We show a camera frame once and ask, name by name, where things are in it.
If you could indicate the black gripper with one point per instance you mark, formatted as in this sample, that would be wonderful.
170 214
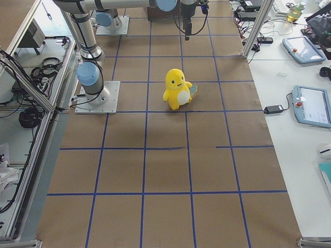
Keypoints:
186 10

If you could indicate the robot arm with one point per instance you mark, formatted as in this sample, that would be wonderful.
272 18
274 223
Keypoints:
89 73
106 11

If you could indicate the dark wooden drawer cabinet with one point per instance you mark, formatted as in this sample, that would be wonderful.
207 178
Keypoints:
156 13

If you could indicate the yellow plush dinosaur toy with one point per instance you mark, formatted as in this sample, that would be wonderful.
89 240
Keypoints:
178 91

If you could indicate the yellow drink bottle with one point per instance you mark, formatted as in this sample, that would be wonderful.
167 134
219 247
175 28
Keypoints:
295 12

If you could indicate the black adapter on table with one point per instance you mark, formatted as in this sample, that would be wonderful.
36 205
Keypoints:
273 109

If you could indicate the upper teach pendant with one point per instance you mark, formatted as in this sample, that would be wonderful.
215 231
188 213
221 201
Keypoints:
303 50

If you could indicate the teach pendant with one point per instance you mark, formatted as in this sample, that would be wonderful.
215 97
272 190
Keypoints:
303 50
311 106

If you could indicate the lower teach pendant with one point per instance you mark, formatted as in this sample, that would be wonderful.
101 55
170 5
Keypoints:
311 106

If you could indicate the grey control box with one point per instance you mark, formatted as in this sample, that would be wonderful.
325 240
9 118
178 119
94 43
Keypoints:
34 38

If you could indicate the aluminium frame post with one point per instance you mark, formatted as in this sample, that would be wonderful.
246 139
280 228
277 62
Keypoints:
261 17

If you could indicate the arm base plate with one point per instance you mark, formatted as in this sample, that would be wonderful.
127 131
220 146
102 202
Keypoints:
113 25
106 102

